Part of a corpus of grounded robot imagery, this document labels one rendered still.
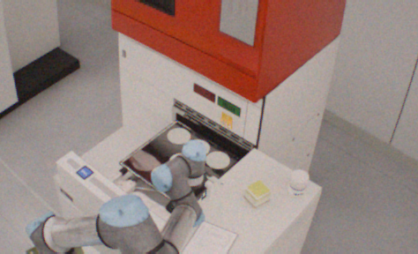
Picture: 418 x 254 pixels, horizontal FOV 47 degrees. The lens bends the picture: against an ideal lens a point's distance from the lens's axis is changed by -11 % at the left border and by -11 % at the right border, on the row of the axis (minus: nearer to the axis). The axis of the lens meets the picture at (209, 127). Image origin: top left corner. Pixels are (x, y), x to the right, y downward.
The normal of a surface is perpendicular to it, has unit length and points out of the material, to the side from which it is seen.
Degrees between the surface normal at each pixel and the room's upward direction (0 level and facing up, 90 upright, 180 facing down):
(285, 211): 0
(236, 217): 0
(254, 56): 90
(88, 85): 0
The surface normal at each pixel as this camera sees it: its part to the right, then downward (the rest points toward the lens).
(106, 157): 0.06, -0.74
